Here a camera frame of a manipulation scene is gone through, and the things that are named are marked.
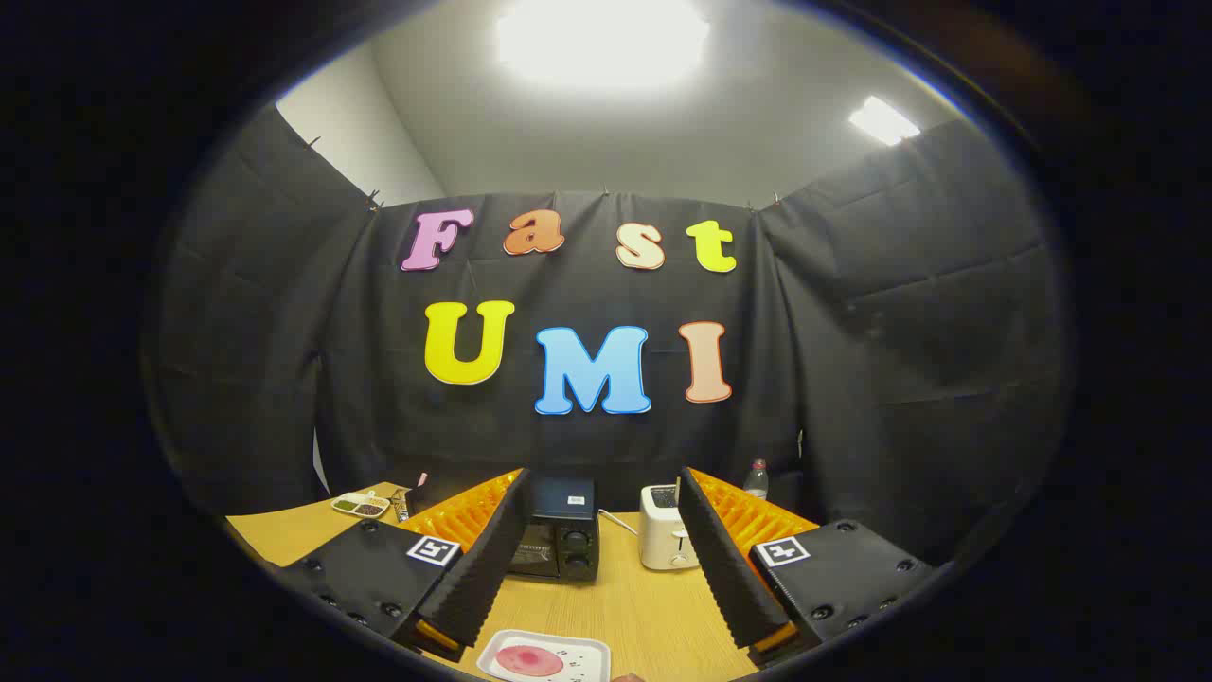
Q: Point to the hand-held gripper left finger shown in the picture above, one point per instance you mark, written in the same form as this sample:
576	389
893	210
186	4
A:
492	568

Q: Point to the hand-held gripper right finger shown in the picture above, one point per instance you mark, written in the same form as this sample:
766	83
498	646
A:
724	568

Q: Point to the black toaster oven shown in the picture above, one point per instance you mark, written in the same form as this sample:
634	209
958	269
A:
559	530

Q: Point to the pink round food slice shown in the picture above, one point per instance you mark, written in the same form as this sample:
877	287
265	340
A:
528	661

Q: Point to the white square plate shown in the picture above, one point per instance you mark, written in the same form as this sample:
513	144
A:
587	654

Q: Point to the white toaster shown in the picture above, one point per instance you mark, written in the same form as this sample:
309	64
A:
658	535

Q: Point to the clear water bottle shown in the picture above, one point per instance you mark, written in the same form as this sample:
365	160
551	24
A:
757	483

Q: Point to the small divided condiment dish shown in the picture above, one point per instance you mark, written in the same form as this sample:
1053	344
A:
360	507

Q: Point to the small ceiling light panel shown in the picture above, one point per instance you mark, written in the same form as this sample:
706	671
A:
882	120

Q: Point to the large ceiling light panel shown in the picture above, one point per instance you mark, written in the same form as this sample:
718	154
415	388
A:
606	38

